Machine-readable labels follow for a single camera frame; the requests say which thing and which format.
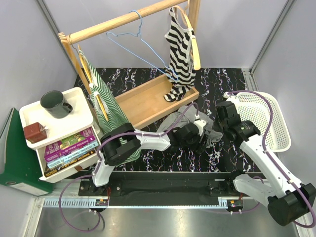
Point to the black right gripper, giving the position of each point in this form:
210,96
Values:
217,114

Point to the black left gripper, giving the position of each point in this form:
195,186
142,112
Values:
197,144

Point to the grey tank top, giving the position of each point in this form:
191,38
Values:
189,116

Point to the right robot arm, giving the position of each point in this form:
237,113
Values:
285,196

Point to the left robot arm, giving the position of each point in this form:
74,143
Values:
118,145

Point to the wooden hanger right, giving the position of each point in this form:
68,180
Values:
194,45

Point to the wooden hanger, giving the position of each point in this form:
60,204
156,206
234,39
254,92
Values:
92,81
194,45

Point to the green white striped top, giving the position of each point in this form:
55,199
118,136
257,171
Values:
114,112

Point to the black white striped tank top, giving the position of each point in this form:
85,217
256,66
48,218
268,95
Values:
180,71

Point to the wooden hanger left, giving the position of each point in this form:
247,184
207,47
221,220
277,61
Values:
92,81

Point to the white perforated plastic basket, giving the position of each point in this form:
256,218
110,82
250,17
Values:
265,113

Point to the wooden clothes rack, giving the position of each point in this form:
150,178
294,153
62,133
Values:
138,91

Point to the white bedside shelf unit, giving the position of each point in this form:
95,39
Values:
78,120

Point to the purple book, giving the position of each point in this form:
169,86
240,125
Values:
68,145

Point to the dark green mug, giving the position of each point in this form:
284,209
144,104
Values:
55,103

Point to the blue book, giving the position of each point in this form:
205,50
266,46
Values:
68,158

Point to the black yellow book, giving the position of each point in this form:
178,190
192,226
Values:
49,172

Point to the red brown cube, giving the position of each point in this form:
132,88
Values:
35,132

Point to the green binder folder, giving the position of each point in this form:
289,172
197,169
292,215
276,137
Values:
19,165

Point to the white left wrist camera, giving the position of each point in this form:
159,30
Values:
200,124

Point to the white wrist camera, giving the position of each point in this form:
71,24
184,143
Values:
200,124
230,99

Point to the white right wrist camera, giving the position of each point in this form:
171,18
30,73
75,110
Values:
230,99

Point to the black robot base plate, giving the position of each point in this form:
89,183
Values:
139,189

